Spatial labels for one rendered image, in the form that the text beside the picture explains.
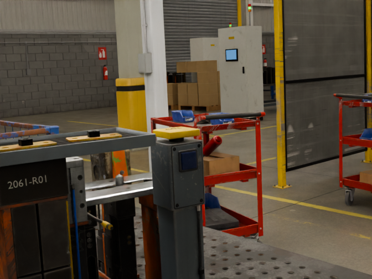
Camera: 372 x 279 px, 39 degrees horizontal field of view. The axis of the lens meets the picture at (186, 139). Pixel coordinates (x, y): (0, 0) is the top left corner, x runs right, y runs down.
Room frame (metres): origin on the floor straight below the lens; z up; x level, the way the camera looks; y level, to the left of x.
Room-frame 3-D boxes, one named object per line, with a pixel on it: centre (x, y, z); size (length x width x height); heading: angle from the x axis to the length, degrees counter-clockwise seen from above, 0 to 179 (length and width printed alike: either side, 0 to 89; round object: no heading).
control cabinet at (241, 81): (11.54, -1.24, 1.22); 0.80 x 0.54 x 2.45; 42
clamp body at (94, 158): (1.40, 0.21, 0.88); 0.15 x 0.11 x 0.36; 32
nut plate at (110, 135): (0.83, 0.15, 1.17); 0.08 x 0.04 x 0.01; 112
